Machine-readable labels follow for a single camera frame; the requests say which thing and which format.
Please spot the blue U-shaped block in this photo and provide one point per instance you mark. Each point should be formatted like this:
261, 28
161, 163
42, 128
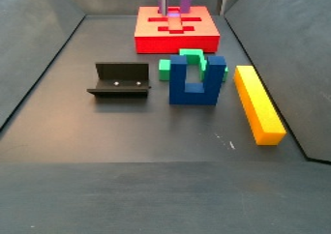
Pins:
201, 93

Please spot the red slotted board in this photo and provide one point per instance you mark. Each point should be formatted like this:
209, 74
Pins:
164, 34

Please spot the purple block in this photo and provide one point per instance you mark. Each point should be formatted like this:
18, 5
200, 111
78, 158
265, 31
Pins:
184, 6

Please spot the green zigzag block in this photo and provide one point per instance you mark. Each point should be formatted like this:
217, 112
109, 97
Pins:
194, 58

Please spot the yellow long bar block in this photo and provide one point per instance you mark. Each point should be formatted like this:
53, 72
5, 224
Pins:
264, 122

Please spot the black angle bracket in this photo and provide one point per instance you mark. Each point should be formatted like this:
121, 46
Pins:
121, 79

